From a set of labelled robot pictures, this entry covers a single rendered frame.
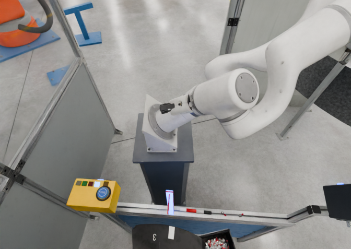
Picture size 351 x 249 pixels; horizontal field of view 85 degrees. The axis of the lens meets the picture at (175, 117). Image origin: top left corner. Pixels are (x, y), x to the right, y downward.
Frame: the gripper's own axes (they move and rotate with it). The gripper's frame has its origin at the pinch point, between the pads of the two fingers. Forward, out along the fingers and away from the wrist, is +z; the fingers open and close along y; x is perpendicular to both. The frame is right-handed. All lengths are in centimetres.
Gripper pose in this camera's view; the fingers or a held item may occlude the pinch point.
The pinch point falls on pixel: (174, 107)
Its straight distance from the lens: 66.2
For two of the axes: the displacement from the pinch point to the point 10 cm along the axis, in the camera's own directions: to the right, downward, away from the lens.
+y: 8.7, -1.6, 4.6
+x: -1.8, -9.8, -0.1
